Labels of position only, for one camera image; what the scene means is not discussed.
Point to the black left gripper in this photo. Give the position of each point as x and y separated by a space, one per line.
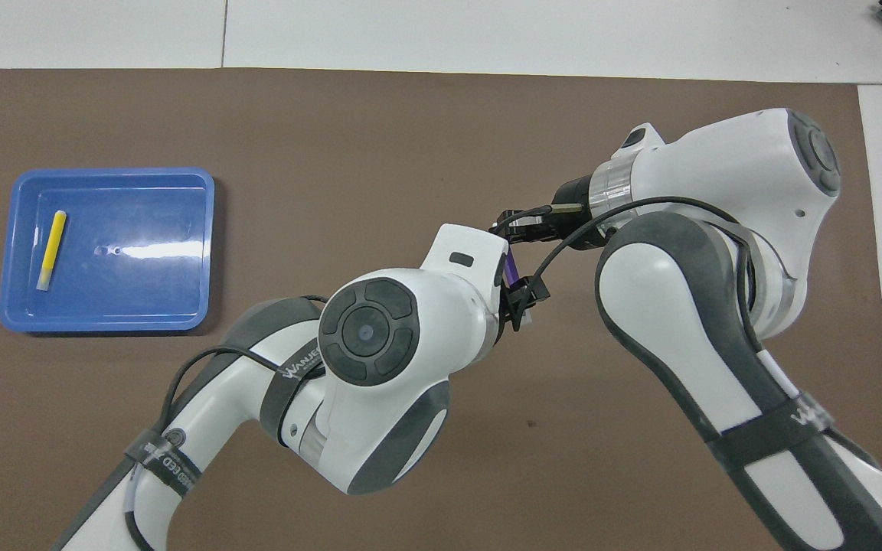
501 295

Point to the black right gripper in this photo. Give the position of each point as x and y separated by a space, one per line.
575 195

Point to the purple marker pen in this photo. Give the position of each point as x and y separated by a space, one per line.
512 268

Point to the yellow marker pen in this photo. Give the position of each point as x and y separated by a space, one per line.
51 252

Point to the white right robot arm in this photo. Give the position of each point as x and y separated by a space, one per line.
717 176

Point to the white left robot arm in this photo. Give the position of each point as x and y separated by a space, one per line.
410 306

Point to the brown table mat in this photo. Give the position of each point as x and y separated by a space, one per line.
334 122

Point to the blue plastic tray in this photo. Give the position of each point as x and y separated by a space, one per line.
158 291

